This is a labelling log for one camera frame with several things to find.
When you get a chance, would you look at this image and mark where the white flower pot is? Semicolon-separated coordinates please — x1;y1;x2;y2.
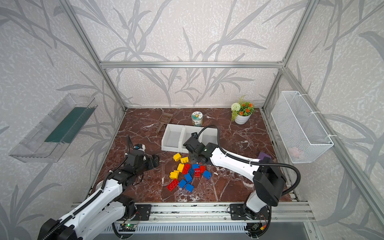
235;115;251;125

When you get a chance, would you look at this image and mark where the sunflower seed jar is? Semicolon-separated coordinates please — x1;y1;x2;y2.
192;111;204;127

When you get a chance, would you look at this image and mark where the artificial flower plant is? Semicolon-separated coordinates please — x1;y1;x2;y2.
231;95;255;122

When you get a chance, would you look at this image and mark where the white left storage bin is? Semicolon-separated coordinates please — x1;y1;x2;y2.
161;124;184;153

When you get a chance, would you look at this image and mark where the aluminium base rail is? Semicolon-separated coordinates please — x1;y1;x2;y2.
64;201;316;224

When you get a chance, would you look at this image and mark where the clear plastic wall shelf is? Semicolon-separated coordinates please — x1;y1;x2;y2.
9;94;98;163

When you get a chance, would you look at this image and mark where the long red lego brick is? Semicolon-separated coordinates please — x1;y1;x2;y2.
167;179;179;192
182;164;191;175

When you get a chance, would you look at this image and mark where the white wire basket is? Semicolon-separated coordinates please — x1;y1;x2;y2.
271;91;334;164

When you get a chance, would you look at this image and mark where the white storage bin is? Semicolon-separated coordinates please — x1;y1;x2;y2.
179;126;202;154
161;124;184;153
199;128;218;146

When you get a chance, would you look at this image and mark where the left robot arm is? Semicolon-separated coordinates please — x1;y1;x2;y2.
38;149;160;240

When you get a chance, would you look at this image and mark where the yellow lego brick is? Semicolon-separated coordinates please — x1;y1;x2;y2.
180;157;189;164
170;170;180;180
173;153;182;162
177;164;185;173

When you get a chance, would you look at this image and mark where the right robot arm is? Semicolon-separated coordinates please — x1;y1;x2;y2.
183;133;301;220

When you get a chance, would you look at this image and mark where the white middle storage bin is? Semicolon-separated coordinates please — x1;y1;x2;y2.
179;126;202;154

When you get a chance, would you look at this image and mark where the purple pink spatula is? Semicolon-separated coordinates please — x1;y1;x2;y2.
258;152;272;160

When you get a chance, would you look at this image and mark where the brown slotted spatula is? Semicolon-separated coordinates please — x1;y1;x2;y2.
156;113;173;134

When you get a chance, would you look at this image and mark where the white right storage bin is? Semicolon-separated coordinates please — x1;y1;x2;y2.
199;128;218;146

